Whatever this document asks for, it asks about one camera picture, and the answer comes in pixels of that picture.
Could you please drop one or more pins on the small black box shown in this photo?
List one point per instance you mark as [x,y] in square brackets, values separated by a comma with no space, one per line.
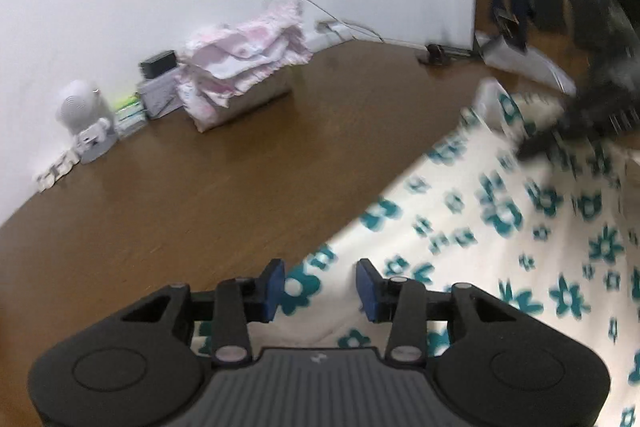
[159,63]

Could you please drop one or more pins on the green white packet stack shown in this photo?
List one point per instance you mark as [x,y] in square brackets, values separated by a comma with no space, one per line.
[129,114]

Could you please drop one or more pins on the grey cardboard box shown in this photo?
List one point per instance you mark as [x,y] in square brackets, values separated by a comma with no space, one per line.
[260,97]

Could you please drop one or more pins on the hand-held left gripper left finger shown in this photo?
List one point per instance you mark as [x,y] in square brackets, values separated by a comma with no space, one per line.
[274,291]

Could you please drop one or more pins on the white patterned strip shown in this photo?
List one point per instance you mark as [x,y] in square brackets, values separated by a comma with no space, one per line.
[56,169]

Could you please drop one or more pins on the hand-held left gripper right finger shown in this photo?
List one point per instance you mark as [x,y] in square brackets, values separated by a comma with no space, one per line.
[368,293]

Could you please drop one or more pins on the white teal-flowered cloth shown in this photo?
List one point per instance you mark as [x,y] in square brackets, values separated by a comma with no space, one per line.
[505,257]

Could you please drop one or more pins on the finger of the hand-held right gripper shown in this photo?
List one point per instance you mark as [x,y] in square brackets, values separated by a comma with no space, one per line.
[547,136]

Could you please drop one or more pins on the white power plug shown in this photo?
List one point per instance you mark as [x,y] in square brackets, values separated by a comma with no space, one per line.
[327,27]

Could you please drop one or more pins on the white paper sheet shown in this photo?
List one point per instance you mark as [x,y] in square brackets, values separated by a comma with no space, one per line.
[525,62]

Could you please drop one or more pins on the grey white box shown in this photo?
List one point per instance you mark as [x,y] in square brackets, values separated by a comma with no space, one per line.
[160,97]

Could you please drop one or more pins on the grey white gadget stand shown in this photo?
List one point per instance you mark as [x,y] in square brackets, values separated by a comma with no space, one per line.
[96,141]

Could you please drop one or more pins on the pink white cloth pile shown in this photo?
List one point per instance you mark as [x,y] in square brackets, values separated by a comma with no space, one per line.
[235,57]

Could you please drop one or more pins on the small dark clamp tool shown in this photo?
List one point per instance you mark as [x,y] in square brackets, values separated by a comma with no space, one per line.
[437,53]

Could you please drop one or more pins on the wooden framed mirror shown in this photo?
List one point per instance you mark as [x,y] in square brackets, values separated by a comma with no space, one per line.
[545,14]

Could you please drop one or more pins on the white round speaker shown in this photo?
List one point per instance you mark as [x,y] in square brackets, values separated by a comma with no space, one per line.
[80,104]

